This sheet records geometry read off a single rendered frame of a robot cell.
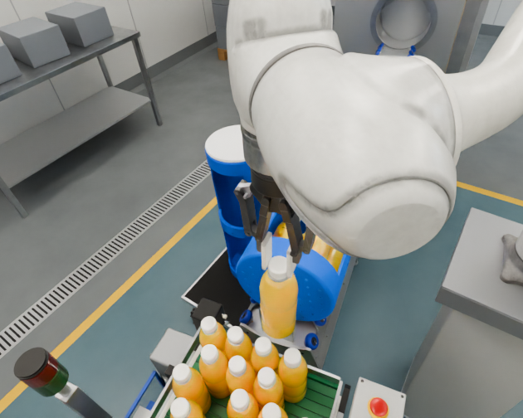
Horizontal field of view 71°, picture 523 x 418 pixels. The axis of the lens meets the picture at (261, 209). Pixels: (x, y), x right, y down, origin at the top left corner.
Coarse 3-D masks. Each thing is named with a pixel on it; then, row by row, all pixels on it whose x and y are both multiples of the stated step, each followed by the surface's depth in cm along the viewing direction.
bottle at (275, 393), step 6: (276, 378) 84; (258, 384) 83; (276, 384) 83; (282, 384) 86; (258, 390) 83; (264, 390) 82; (270, 390) 82; (276, 390) 83; (282, 390) 85; (258, 396) 84; (264, 396) 83; (270, 396) 82; (276, 396) 83; (282, 396) 87; (258, 402) 86; (264, 402) 84; (270, 402) 84; (276, 402) 85; (282, 402) 89
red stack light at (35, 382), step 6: (48, 354) 74; (48, 360) 73; (54, 360) 75; (48, 366) 72; (54, 366) 74; (42, 372) 71; (48, 372) 73; (54, 372) 74; (36, 378) 71; (42, 378) 72; (48, 378) 73; (30, 384) 72; (36, 384) 72; (42, 384) 73
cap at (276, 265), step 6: (276, 258) 64; (282, 258) 64; (270, 264) 63; (276, 264) 63; (282, 264) 63; (270, 270) 62; (276, 270) 62; (282, 270) 62; (276, 276) 62; (282, 276) 62
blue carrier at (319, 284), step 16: (272, 224) 121; (304, 224) 132; (272, 240) 94; (288, 240) 93; (256, 256) 93; (272, 256) 90; (304, 256) 90; (320, 256) 92; (240, 272) 101; (256, 272) 98; (304, 272) 89; (320, 272) 90; (336, 272) 94; (256, 288) 103; (304, 288) 93; (320, 288) 90; (336, 288) 94; (304, 304) 99; (320, 304) 96; (304, 320) 105
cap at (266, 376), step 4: (264, 368) 82; (268, 368) 82; (260, 372) 82; (264, 372) 82; (268, 372) 82; (272, 372) 82; (260, 376) 81; (264, 376) 81; (268, 376) 81; (272, 376) 81; (260, 380) 81; (264, 380) 81; (268, 380) 81; (272, 380) 81; (264, 384) 80; (268, 384) 80; (272, 384) 82
